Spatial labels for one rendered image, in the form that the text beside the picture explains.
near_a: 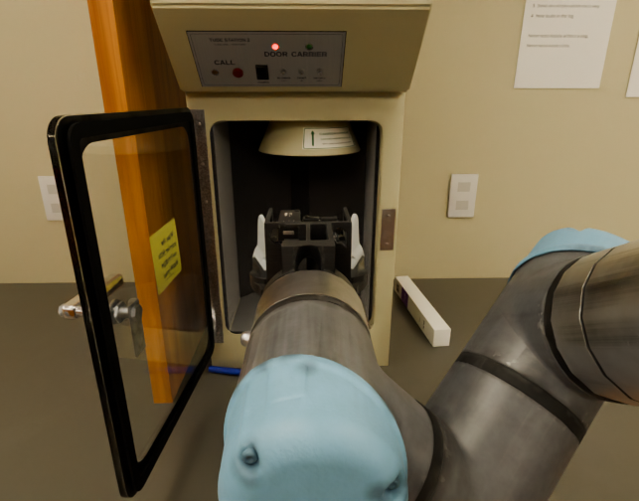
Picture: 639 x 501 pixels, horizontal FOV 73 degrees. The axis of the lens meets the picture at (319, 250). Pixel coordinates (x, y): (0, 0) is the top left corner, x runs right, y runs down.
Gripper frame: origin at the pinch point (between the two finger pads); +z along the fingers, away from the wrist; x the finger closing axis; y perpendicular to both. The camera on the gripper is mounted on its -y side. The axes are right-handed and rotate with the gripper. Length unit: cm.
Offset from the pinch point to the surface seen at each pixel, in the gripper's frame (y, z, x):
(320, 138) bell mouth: 10.7, 22.3, -2.1
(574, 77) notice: 21, 63, -64
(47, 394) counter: -29, 14, 44
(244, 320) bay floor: -21.8, 24.1, 11.9
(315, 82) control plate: 18.7, 16.0, -1.2
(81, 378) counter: -29, 18, 40
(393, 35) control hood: 23.8, 11.0, -10.6
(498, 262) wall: -26, 64, -52
